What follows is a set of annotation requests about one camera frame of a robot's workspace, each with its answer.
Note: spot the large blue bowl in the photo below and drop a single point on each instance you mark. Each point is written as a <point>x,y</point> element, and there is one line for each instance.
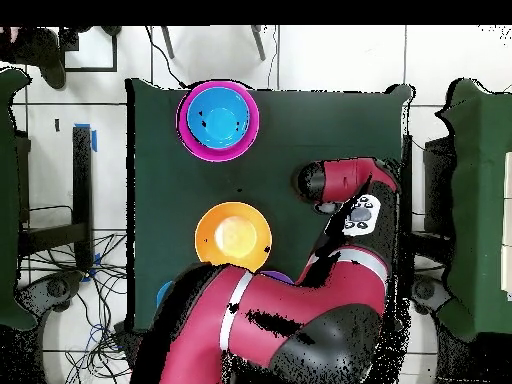
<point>218,118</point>

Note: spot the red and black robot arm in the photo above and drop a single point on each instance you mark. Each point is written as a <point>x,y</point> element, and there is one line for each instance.
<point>280,312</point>

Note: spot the purple bowl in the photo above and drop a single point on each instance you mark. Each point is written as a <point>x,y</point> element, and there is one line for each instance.
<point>278,276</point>

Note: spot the blue floor tape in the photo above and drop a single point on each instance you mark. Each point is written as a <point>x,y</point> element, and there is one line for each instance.
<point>94,140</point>

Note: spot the black metal stand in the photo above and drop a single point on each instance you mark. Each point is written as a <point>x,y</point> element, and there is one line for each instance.
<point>82,180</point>
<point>436,180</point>

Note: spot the person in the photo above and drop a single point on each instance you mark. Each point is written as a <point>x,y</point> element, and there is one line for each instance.
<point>48,60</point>

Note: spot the dark green tablecloth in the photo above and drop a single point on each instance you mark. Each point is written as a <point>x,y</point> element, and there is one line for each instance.
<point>280,128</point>

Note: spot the large pink bowl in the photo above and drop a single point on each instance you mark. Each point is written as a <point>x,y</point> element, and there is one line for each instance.
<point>218,155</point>

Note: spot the large orange bowl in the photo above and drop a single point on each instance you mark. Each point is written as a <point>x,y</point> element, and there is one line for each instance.
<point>234,236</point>

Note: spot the small blue bowl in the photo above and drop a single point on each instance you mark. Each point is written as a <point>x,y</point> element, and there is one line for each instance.
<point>163,294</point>

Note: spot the black square floor frame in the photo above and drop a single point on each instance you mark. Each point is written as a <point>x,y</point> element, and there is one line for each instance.
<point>96,68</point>

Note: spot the green cloth side table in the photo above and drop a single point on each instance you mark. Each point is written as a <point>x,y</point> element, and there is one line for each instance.
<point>480,200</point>
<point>8,200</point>

